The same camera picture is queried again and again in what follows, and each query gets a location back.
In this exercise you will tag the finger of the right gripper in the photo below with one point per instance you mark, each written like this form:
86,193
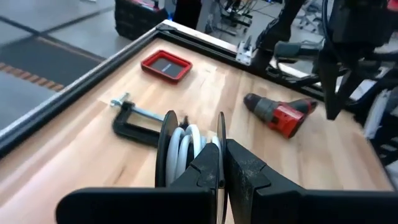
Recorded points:
348,77
331,87

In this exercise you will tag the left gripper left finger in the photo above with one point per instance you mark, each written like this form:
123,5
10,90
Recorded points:
140,207

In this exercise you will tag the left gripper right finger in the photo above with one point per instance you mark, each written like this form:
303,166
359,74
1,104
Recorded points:
280,205

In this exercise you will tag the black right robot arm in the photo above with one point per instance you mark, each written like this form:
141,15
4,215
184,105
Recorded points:
280,31

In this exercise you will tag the black C-clamp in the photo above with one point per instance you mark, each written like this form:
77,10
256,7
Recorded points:
130,132

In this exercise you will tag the red rimmed tray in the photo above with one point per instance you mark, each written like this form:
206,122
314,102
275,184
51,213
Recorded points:
166,67

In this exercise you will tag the hazard striped floor mat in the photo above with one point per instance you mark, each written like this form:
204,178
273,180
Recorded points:
46,59

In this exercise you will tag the red black toolbox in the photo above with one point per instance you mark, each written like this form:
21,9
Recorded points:
136,18

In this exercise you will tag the silver mounting bracket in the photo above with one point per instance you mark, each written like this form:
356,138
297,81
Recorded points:
244,51

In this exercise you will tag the black aluminium frame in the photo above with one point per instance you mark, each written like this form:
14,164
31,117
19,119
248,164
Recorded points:
62,99

